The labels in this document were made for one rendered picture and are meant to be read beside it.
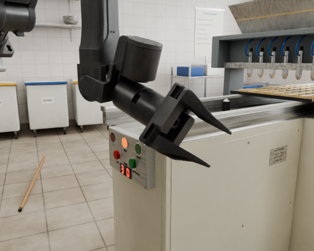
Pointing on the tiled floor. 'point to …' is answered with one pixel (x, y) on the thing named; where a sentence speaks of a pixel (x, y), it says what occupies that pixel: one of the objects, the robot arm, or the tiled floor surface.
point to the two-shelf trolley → (193, 77)
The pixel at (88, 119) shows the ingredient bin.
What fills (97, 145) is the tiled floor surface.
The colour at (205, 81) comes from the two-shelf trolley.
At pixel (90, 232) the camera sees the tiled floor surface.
